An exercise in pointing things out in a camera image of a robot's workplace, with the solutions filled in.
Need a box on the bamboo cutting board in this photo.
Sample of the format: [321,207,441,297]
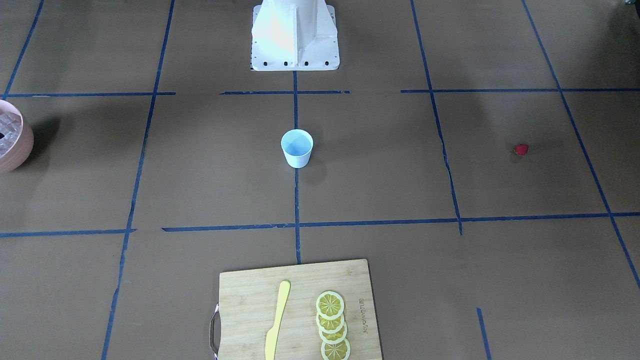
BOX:
[210,259,383,360]

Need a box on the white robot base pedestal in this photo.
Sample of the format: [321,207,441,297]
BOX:
[250,0,340,72]

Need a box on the bottom lemon slice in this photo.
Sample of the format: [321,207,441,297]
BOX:
[320,338,351,360]

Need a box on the pink bowl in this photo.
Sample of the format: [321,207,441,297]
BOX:
[0,100,34,174]

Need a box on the lemon slice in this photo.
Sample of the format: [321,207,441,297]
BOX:
[318,323,348,345]
[315,291,345,321]
[315,312,345,334]
[320,338,351,360]

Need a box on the top lemon slice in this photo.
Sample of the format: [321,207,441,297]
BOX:
[315,291,345,321]

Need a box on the pile of clear ice cubes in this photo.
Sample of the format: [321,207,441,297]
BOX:
[0,111,23,156]

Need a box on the yellow plastic knife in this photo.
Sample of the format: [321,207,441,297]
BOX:
[264,280,291,360]

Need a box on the light blue paper cup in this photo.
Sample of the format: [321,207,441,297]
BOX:
[280,129,314,169]

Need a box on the red strawberry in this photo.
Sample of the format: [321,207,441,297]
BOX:
[513,143,530,157]

